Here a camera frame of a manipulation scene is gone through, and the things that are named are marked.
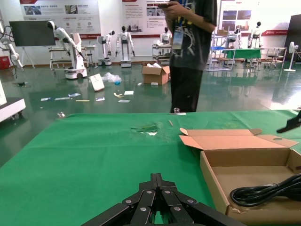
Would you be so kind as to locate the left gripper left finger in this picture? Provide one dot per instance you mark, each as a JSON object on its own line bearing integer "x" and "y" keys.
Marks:
{"x": 138, "y": 207}

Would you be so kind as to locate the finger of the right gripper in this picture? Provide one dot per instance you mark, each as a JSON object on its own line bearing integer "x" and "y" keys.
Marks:
{"x": 292, "y": 122}

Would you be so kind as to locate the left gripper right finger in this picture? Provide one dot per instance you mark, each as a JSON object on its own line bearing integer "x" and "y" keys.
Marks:
{"x": 178, "y": 209}

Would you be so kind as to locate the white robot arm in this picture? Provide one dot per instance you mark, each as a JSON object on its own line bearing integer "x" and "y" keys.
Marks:
{"x": 13, "y": 51}

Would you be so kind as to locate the person's left forearm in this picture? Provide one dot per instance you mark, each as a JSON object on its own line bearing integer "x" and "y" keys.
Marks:
{"x": 197, "y": 15}

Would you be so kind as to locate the person's right forearm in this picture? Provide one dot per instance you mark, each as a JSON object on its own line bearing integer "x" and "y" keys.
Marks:
{"x": 169, "y": 22}

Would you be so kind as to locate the open brown cardboard box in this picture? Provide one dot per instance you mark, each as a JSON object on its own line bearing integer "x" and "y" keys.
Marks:
{"x": 247, "y": 143}

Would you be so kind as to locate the open cardboard box with packing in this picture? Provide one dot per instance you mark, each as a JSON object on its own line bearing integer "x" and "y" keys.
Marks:
{"x": 152, "y": 76}

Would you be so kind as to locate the red box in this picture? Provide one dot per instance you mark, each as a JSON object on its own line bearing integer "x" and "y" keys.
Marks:
{"x": 4, "y": 63}

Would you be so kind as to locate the person's left hand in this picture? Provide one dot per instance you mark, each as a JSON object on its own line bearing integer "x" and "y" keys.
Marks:
{"x": 176, "y": 8}

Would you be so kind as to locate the grey metal table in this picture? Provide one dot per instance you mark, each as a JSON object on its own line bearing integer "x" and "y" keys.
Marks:
{"x": 274, "y": 53}

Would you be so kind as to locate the white standing fan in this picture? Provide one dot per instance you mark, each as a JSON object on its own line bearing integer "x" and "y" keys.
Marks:
{"x": 292, "y": 49}

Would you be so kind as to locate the table with green cover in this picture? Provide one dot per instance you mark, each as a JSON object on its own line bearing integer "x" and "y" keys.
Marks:
{"x": 244, "y": 54}

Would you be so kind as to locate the small wooden stick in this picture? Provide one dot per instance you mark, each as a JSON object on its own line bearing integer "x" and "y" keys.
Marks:
{"x": 170, "y": 123}

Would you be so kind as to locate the green table cloth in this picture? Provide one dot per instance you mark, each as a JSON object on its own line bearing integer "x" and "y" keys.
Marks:
{"x": 70, "y": 153}

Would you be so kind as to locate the white humanoid robot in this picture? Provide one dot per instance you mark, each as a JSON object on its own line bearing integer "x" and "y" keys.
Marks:
{"x": 237, "y": 37}
{"x": 256, "y": 35}
{"x": 165, "y": 37}
{"x": 107, "y": 44}
{"x": 124, "y": 42}

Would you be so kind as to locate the white paper sheet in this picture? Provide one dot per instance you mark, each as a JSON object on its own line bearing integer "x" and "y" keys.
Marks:
{"x": 124, "y": 101}
{"x": 129, "y": 92}

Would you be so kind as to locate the yellow paper strip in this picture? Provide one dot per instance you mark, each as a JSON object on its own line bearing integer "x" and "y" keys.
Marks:
{"x": 118, "y": 94}
{"x": 82, "y": 100}

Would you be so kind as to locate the person in dark t-shirt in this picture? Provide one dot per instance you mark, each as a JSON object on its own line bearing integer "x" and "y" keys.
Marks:
{"x": 185, "y": 82}

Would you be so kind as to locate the white flat carton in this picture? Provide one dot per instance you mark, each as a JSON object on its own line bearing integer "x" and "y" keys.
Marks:
{"x": 97, "y": 82}

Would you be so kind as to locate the clear plastic bag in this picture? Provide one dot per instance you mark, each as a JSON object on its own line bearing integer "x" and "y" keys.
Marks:
{"x": 111, "y": 77}

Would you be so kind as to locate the hanging ID badge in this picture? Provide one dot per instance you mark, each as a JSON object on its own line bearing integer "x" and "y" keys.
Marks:
{"x": 176, "y": 41}

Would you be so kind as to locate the metal cart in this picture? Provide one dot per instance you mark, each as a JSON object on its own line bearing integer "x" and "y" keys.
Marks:
{"x": 161, "y": 53}

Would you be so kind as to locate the white machine base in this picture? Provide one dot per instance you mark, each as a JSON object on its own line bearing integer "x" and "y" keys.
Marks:
{"x": 11, "y": 107}

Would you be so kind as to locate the screen tripod stand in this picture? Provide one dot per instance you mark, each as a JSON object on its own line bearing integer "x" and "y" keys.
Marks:
{"x": 24, "y": 56}

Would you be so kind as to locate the black display screen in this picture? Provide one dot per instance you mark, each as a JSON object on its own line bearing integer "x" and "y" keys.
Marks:
{"x": 31, "y": 33}

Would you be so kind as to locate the dark wall panel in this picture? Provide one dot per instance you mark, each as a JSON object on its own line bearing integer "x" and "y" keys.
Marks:
{"x": 294, "y": 35}

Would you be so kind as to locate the blue frame shelf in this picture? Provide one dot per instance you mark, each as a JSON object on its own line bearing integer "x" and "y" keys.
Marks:
{"x": 218, "y": 56}

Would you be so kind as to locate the wall poster board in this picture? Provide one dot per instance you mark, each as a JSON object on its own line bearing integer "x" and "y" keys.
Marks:
{"x": 141, "y": 16}
{"x": 61, "y": 14}
{"x": 235, "y": 16}

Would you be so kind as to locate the metal frame table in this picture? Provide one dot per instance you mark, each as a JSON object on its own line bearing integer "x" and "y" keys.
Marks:
{"x": 58, "y": 56}

